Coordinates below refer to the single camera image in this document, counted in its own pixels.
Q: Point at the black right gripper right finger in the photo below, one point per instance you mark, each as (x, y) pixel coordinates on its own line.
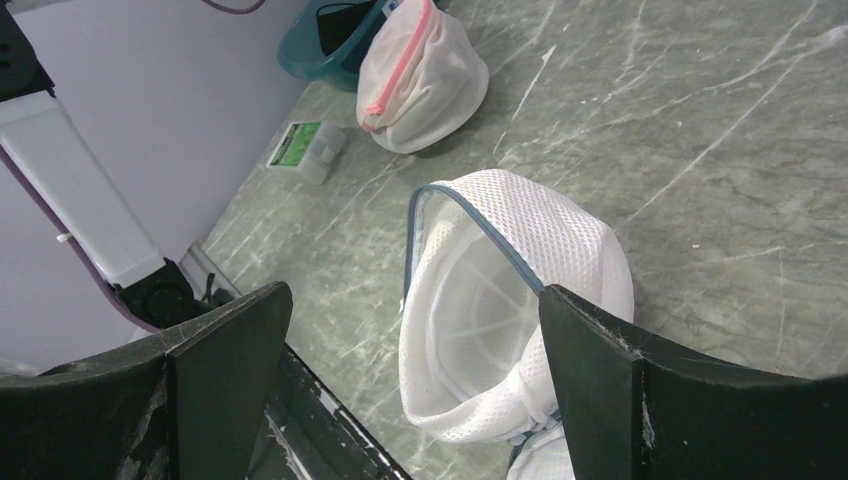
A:
(636, 405)

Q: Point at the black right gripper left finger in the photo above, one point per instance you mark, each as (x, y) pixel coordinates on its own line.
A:
(184, 403)

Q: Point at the white mesh blue zip laundry bag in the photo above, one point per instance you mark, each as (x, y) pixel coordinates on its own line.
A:
(473, 367)

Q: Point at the black bra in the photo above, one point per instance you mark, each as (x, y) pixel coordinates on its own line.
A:
(336, 22)

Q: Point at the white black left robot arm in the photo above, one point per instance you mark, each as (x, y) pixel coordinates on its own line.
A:
(42, 148)

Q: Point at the pink zip mesh laundry bag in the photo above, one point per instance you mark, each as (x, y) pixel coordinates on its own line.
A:
(421, 79)

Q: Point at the green label clear bit case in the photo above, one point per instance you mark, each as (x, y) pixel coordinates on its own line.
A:
(307, 149)

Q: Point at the teal plastic tray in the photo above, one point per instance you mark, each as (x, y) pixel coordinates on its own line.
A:
(300, 55)

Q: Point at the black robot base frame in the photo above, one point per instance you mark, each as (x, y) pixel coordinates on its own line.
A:
(308, 433)

